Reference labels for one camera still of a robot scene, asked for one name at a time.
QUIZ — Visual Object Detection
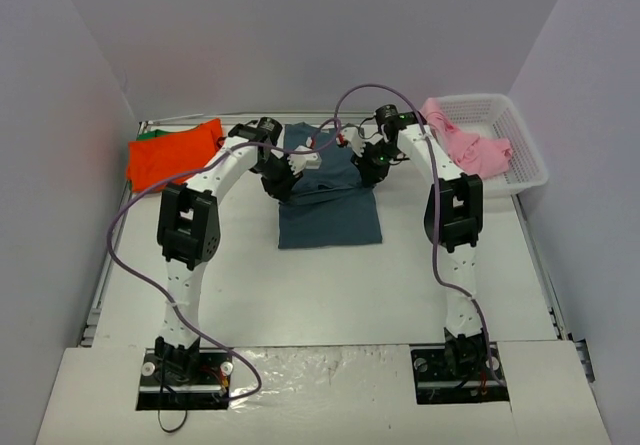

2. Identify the thin black cable loop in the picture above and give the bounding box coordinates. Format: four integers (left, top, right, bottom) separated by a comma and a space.
157, 407, 190, 435

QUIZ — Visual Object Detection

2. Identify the white plastic basket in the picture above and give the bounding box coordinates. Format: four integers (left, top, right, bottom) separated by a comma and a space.
437, 93, 549, 198

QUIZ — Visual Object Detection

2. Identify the orange folded t shirt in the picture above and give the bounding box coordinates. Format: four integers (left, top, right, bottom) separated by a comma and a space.
126, 118, 224, 193

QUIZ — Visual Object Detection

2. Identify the blue t shirt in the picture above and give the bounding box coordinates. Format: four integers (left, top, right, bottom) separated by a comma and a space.
278, 128, 383, 250

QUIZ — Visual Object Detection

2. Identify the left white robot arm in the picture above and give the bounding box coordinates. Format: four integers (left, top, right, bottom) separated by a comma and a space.
154, 117, 302, 383

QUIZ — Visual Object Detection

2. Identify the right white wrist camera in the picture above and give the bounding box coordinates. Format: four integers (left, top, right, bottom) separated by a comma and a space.
336, 124, 368, 157

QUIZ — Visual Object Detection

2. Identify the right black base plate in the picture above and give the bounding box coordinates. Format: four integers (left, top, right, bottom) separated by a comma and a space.
410, 346, 510, 405

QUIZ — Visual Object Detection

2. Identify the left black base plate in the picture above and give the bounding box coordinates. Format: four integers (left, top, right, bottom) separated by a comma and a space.
136, 349, 234, 411

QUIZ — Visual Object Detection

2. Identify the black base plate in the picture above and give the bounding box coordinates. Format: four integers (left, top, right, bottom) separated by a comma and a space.
136, 349, 234, 411
410, 346, 510, 405

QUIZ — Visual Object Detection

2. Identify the pink t shirt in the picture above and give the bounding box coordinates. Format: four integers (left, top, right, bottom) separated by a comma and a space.
421, 98, 513, 179

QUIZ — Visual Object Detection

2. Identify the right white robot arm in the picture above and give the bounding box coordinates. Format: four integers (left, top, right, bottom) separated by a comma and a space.
337, 105, 487, 378

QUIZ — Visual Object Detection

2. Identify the green folded t shirt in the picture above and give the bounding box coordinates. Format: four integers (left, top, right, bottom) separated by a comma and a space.
136, 130, 170, 141

